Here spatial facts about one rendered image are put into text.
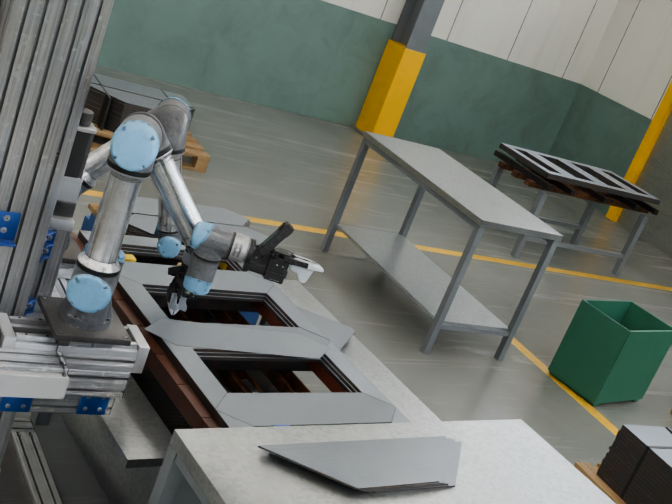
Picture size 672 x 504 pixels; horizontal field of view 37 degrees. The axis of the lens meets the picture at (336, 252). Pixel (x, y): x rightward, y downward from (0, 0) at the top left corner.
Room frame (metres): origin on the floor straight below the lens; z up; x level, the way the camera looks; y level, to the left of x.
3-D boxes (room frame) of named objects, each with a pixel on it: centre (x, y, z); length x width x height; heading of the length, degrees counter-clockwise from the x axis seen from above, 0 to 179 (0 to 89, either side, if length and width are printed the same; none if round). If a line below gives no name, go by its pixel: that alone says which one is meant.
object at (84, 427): (3.14, 0.64, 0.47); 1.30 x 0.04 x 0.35; 41
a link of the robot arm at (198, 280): (2.51, 0.32, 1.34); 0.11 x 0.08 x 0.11; 10
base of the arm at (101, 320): (2.58, 0.60, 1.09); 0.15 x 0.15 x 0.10
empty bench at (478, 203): (6.65, -0.59, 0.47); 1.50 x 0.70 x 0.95; 36
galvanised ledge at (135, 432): (3.09, 0.70, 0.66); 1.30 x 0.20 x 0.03; 41
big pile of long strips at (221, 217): (4.21, 0.66, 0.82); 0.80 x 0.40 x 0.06; 131
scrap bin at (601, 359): (6.45, -1.97, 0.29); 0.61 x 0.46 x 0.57; 136
